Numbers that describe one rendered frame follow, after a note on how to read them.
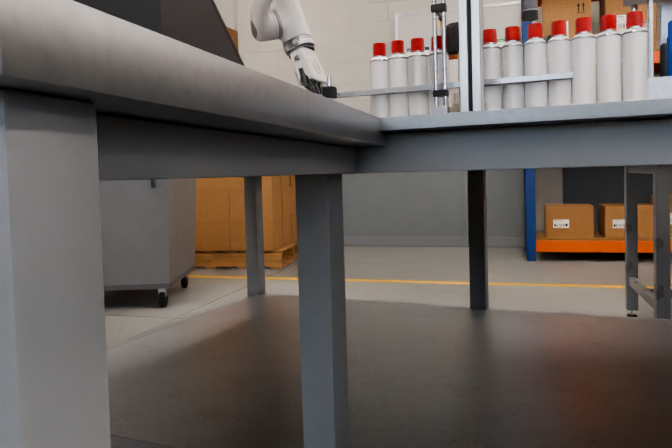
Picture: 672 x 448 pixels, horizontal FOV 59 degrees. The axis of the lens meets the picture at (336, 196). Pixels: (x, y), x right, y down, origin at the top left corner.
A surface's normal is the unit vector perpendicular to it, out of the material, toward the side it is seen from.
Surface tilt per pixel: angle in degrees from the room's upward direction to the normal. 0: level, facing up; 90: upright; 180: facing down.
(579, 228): 90
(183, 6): 90
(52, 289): 90
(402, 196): 90
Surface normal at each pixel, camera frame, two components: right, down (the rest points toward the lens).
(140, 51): 0.96, -0.02
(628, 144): -0.40, 0.04
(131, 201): 0.04, 0.10
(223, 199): -0.19, 0.04
